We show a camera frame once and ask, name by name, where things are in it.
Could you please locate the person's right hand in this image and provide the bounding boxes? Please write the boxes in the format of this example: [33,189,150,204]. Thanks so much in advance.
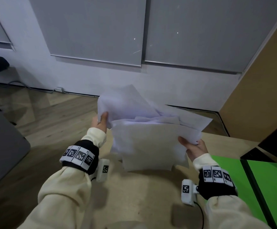
[178,136,209,162]

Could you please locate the person's left hand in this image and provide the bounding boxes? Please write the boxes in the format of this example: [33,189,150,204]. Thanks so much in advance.
[90,111,109,134]

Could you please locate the white paper sheet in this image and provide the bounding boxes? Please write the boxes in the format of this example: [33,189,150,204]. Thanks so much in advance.
[97,84,159,129]
[156,105,213,144]
[110,119,203,172]

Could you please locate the person's right forearm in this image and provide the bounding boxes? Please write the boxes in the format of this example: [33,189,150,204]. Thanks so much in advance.
[192,153,270,229]

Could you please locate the person's left forearm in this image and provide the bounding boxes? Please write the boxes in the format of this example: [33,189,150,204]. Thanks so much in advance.
[16,127,107,229]

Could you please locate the black left wristband with markers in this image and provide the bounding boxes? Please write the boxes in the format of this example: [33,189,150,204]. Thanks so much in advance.
[59,140,100,176]

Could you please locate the black wristband with markers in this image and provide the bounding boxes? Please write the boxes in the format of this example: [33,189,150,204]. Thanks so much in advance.
[197,165,238,201]
[59,140,100,176]

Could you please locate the black right wristband with markers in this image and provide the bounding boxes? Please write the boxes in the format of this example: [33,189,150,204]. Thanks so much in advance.
[197,165,238,201]

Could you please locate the light wooden cabinet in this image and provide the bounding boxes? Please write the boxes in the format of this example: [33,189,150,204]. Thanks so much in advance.
[219,20,277,144]

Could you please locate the green mat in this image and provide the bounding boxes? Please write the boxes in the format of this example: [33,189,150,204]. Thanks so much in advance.
[211,155,277,229]

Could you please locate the grey desk panel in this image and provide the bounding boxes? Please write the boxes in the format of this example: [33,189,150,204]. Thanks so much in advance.
[0,98,31,194]

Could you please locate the black floor cable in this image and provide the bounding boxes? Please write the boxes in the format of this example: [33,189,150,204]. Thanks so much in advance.
[166,104,230,137]

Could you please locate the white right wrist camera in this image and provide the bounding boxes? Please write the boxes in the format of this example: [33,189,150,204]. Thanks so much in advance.
[181,179,199,207]

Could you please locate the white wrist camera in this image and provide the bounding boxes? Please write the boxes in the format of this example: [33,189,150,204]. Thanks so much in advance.
[96,158,110,183]
[181,179,199,207]

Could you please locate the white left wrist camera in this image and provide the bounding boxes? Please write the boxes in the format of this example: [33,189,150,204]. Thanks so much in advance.
[96,158,110,183]

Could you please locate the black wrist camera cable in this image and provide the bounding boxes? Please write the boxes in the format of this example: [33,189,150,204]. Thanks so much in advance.
[193,201,205,229]

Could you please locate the grey wall cable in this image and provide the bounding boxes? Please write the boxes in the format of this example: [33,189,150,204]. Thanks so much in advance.
[7,80,58,94]

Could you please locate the black frame bar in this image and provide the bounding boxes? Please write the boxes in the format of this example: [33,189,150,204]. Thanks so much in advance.
[240,159,277,229]

